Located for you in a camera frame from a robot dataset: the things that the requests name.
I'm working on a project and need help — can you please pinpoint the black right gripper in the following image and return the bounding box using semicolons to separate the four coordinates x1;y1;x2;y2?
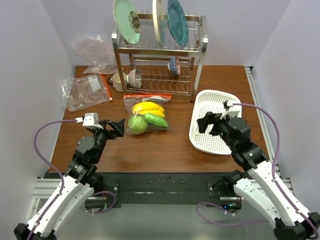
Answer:
196;111;237;150

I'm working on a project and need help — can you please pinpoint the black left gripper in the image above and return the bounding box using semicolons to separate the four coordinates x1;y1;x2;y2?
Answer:
89;118;125;162

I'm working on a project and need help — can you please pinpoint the green cabbage toy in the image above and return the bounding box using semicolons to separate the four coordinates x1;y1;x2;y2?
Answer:
128;115;148;135

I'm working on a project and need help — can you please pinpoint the light green chayote squash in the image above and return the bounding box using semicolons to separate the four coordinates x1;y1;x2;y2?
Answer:
142;112;169;131

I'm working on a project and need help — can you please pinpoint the yellow banana bunch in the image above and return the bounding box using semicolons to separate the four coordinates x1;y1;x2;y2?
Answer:
131;101;165;118

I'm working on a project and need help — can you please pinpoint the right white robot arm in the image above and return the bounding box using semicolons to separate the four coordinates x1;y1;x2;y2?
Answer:
197;112;320;240

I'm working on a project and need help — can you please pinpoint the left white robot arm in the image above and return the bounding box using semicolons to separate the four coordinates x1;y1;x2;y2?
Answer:
13;112;125;240

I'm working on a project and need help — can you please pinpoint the crumpled clear bag at back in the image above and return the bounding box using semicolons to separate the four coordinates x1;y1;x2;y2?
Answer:
71;35;118;75

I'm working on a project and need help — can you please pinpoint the white perforated plastic basket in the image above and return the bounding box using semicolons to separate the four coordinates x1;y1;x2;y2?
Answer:
189;89;241;155

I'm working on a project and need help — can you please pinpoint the cream enamel mug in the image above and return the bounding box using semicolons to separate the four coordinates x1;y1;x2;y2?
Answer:
107;72;128;93

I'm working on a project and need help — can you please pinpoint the steel two-tier dish rack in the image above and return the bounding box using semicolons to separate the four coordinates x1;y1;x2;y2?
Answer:
111;13;209;102

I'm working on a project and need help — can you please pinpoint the blue white patterned bowl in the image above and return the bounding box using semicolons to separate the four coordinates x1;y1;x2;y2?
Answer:
168;56;181;76

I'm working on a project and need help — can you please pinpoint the mint green floral plate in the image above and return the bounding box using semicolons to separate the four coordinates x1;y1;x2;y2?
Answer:
113;0;142;45

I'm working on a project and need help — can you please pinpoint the teal blue plate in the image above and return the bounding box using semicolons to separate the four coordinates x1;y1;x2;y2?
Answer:
167;0;189;48

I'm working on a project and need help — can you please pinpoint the cream rimmed plate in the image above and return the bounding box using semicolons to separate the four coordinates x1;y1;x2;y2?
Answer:
152;0;165;47

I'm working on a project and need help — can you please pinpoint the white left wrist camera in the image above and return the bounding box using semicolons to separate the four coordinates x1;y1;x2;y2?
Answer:
82;112;103;129

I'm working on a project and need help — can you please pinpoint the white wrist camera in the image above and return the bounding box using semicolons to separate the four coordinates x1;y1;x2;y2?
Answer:
82;112;103;129
220;99;242;120

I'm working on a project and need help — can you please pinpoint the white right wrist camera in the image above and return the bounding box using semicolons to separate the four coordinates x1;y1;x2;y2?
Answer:
220;99;242;120

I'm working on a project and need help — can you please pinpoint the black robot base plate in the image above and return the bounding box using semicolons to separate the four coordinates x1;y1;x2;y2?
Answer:
84;172;245;211

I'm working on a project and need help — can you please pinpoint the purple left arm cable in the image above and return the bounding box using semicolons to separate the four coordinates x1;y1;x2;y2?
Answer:
24;119;117;240

